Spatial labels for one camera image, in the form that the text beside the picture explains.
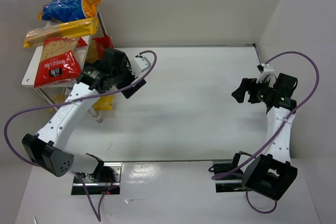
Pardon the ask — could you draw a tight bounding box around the white metal shelf unit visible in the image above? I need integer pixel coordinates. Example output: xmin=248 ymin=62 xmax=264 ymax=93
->
xmin=22 ymin=8 xmax=107 ymax=123

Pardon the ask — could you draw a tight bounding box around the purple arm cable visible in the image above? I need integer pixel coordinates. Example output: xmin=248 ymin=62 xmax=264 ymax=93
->
xmin=211 ymin=50 xmax=320 ymax=214
xmin=4 ymin=50 xmax=158 ymax=222

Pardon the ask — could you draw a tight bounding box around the yellow spaghetti packet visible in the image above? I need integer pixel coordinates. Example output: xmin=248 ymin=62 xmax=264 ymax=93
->
xmin=23 ymin=17 xmax=99 ymax=48

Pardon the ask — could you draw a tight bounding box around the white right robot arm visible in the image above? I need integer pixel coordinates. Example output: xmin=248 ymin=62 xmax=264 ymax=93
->
xmin=232 ymin=73 xmax=298 ymax=200

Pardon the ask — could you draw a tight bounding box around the yellow pasta bag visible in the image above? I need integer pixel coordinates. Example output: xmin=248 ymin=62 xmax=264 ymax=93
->
xmin=54 ymin=94 xmax=114 ymax=111

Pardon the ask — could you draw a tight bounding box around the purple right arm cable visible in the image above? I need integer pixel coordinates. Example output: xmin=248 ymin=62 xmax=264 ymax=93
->
xmin=211 ymin=50 xmax=320 ymax=214

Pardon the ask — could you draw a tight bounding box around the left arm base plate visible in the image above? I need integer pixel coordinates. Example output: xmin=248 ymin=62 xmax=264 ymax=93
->
xmin=80 ymin=162 xmax=122 ymax=195

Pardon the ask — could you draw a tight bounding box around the red pasta bag on shelf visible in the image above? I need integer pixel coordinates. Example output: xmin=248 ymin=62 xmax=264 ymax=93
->
xmin=85 ymin=36 xmax=114 ymax=63

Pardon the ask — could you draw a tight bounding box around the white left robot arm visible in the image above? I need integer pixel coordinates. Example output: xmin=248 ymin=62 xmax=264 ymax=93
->
xmin=22 ymin=48 xmax=152 ymax=177

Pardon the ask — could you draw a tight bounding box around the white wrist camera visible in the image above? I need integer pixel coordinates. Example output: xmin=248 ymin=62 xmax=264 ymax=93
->
xmin=257 ymin=63 xmax=275 ymax=83
xmin=130 ymin=55 xmax=151 ymax=77

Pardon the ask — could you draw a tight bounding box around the blue orange pasta bag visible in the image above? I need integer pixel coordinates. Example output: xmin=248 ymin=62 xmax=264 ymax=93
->
xmin=38 ymin=0 xmax=102 ymax=23

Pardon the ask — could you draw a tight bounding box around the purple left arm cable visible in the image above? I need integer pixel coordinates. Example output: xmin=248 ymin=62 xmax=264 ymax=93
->
xmin=4 ymin=50 xmax=158 ymax=222

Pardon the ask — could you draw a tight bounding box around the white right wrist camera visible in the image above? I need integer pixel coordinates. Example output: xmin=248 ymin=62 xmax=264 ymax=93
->
xmin=257 ymin=63 xmax=275 ymax=83

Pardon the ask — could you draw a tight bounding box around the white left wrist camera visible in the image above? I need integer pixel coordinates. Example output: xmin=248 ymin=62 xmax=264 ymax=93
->
xmin=130 ymin=55 xmax=151 ymax=77

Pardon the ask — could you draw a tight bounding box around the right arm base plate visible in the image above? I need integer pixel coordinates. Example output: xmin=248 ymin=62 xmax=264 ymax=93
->
xmin=208 ymin=151 xmax=251 ymax=193

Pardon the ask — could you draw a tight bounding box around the red fusilli pasta bag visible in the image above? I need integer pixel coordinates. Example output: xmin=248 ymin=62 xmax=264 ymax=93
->
xmin=34 ymin=37 xmax=88 ymax=89

